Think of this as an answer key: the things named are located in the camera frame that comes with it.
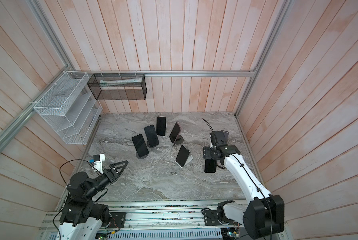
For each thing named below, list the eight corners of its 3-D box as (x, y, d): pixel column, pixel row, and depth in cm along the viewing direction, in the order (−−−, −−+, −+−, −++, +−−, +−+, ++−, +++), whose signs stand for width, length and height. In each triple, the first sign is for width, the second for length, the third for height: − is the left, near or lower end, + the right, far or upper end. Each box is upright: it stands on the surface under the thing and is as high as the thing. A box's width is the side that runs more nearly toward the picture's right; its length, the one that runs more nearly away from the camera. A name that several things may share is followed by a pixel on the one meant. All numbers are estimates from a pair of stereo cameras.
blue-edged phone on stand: (150, 150, 102) (147, 138, 92) (146, 138, 108) (143, 127, 98) (159, 147, 104) (157, 135, 93) (155, 136, 110) (153, 124, 99)
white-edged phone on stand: (156, 137, 108) (155, 127, 99) (158, 126, 115) (156, 116, 106) (165, 137, 108) (165, 127, 99) (166, 126, 115) (165, 116, 106)
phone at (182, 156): (175, 161, 96) (175, 150, 85) (181, 156, 98) (182, 144, 87) (183, 168, 93) (183, 157, 82) (189, 162, 96) (190, 150, 85)
